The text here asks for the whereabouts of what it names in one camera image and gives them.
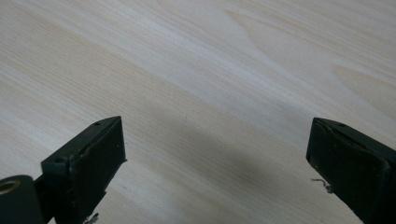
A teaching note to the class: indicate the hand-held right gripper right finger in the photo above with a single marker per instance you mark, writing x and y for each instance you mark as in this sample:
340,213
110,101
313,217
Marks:
351,165

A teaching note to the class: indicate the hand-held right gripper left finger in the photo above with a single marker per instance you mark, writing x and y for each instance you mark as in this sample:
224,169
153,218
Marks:
90,161

